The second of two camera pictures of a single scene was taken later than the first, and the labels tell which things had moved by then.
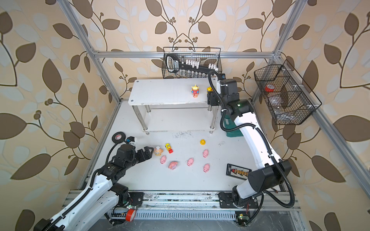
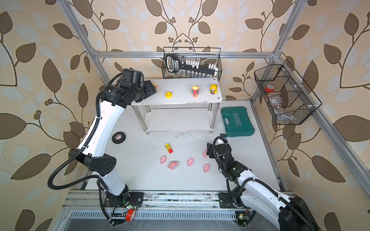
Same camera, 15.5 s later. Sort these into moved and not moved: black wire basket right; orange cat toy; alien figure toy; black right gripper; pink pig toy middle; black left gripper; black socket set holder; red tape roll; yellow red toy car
Moved: black left gripper; orange cat toy; black right gripper
Not moved: alien figure toy; red tape roll; pink pig toy middle; black wire basket right; yellow red toy car; black socket set holder
